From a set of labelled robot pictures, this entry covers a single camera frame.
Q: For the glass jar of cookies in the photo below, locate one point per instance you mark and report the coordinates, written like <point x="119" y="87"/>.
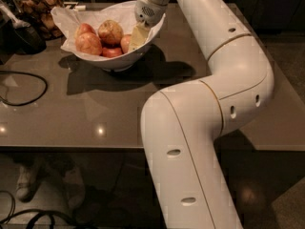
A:
<point x="39" y="14"/>

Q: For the white oval bowl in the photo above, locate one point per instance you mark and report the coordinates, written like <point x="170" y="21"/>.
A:
<point x="120" y="61"/>

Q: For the white shoe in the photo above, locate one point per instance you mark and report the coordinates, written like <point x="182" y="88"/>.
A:
<point x="27" y="181"/>
<point x="75" y="188"/>

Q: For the white paper bowl liner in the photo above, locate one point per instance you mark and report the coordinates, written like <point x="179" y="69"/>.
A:
<point x="120" y="13"/>

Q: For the black appliance with handle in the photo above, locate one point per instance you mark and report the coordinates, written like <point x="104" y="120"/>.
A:
<point x="17" y="35"/>

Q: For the white shoe right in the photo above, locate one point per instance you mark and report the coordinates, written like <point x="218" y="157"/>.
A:
<point x="75" y="188"/>

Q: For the white shoe left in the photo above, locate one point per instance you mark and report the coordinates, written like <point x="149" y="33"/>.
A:
<point x="27" y="181"/>

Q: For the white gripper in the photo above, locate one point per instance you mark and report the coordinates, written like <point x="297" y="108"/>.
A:
<point x="149" y="12"/>

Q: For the small red apple bottom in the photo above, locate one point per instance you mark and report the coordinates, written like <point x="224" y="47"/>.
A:
<point x="111" y="52"/>

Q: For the yellowish russet apple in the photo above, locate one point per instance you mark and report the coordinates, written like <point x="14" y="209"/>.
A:
<point x="110" y="32"/>

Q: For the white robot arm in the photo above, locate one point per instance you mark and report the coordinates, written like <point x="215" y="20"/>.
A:
<point x="179" y="124"/>

